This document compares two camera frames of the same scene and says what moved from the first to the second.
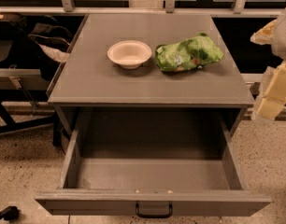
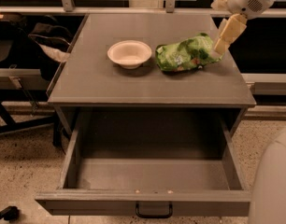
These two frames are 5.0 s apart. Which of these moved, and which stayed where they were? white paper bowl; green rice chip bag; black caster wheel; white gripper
Moved: white gripper
Stayed: green rice chip bag; white paper bowl; black caster wheel
